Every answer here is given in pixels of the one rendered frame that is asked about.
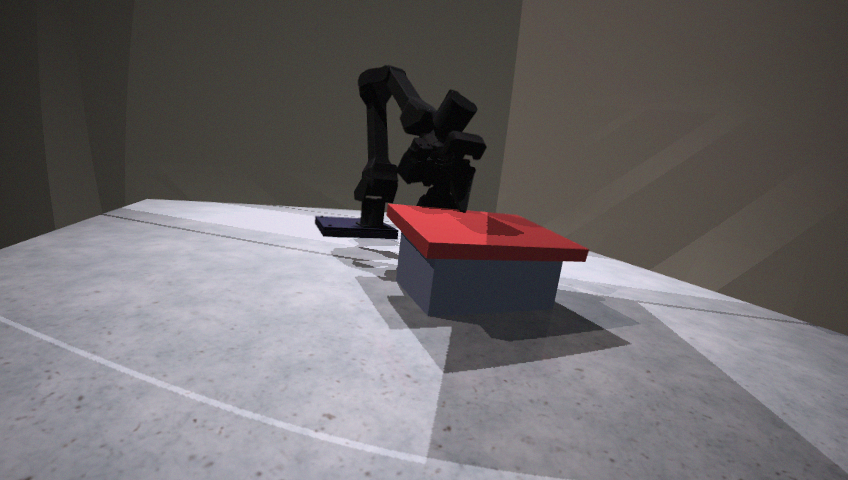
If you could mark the red slab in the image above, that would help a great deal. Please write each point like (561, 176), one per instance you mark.
(440, 233)

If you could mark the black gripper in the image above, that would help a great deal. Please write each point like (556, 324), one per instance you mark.
(455, 174)

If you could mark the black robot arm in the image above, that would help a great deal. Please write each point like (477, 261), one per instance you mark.
(379, 176)

